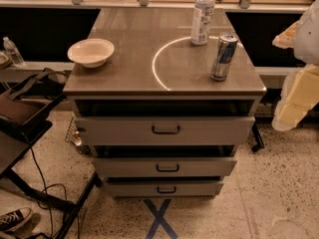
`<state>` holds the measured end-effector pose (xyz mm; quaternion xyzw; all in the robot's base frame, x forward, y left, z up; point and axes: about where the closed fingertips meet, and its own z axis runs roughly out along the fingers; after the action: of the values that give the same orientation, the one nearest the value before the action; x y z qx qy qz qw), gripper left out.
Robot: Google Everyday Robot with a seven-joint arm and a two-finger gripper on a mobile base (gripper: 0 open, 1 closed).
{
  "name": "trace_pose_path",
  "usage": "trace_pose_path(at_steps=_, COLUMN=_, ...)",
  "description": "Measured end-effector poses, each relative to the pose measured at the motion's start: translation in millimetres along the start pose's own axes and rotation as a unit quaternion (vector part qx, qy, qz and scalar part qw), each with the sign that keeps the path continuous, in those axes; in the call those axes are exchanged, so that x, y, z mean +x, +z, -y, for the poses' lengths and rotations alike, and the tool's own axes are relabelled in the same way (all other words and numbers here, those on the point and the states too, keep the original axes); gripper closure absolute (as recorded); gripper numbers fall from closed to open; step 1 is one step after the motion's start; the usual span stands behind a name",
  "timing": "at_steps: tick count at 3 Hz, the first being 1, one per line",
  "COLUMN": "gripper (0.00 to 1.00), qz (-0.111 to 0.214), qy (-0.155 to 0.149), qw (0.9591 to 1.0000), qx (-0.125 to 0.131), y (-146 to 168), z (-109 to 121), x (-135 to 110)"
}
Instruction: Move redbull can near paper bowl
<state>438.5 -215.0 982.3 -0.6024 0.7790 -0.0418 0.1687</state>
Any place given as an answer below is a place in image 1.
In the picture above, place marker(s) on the black cart with bag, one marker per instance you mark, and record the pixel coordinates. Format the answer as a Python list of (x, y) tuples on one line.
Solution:
[(22, 124)]

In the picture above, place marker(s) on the wire basket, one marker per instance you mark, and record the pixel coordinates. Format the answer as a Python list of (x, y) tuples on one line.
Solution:
[(73, 137)]

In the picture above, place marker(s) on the black sneaker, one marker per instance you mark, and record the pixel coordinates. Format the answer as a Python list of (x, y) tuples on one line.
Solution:
[(15, 219)]

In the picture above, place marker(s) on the grey drawer cabinet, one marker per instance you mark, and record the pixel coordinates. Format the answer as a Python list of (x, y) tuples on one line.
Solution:
[(156, 72)]

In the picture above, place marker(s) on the small water bottle on ledge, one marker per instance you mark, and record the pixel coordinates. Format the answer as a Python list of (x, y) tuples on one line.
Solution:
[(13, 52)]

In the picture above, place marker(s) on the middle grey drawer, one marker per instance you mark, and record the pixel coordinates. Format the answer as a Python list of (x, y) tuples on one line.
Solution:
[(164, 167)]

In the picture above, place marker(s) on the redbull can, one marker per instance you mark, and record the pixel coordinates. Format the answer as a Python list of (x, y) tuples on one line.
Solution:
[(226, 47)]

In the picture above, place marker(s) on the bottom grey drawer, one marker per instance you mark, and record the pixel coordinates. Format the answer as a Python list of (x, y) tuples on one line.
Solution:
[(164, 188)]

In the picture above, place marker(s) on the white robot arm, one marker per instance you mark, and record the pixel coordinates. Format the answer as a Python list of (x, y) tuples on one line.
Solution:
[(306, 41)]

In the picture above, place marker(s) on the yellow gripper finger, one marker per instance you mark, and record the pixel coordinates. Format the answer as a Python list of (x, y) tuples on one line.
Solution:
[(287, 86), (285, 39)]

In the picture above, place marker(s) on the white paper bowl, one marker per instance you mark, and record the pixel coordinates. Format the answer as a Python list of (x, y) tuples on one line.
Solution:
[(91, 53)]

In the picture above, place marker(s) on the top grey drawer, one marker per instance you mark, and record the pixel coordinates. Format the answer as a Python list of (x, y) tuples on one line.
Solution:
[(164, 131)]

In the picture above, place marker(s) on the clear plastic water bottle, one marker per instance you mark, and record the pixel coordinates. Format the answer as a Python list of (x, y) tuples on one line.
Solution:
[(201, 21)]

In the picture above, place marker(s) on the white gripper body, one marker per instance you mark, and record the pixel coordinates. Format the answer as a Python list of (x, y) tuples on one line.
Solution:
[(309, 39)]

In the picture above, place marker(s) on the grey drawer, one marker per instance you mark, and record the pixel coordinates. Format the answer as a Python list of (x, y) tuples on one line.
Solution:
[(164, 188), (164, 167), (164, 131)]

